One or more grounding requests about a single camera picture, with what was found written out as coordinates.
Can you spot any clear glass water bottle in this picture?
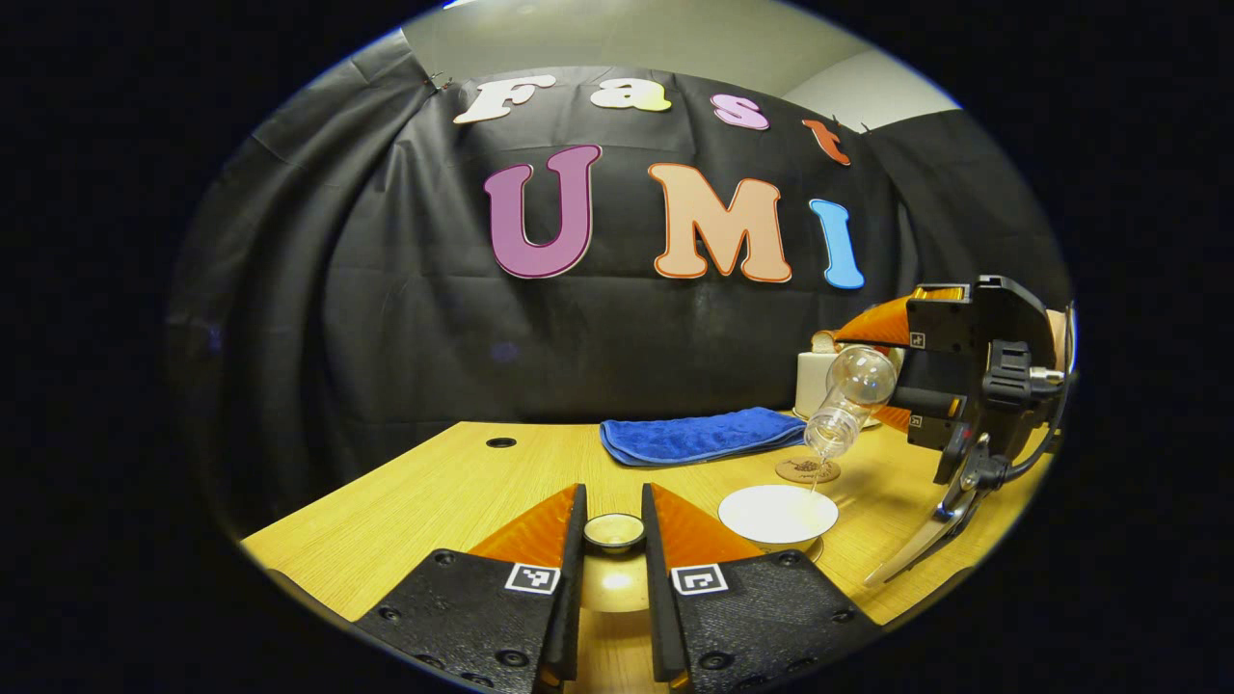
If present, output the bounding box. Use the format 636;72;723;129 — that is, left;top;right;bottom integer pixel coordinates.
804;345;899;460

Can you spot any blue folded towel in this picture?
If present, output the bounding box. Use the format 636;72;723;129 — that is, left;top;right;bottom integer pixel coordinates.
600;407;809;467

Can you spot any black backdrop cloth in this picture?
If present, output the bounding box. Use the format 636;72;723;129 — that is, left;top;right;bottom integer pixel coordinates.
164;31;1076;541

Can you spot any white toaster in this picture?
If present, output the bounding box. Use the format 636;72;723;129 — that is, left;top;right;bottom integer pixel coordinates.
794;349;902;430

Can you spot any white teacup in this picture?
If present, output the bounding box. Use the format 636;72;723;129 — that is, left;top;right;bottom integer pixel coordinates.
717;484;840;552

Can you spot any white teacup lid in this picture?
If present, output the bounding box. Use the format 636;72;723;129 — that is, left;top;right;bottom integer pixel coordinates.
577;513;653;615

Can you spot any round wooden coaster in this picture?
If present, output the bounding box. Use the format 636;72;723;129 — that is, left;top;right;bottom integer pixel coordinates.
775;455;842;485

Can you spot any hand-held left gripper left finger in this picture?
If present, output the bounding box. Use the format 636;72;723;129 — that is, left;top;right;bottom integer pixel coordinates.
352;484;589;694

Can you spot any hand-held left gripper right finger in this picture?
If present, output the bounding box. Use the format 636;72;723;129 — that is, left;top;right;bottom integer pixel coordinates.
641;484;883;693

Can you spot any white saucer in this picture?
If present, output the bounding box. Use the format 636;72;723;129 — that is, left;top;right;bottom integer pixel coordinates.
762;536;826;564

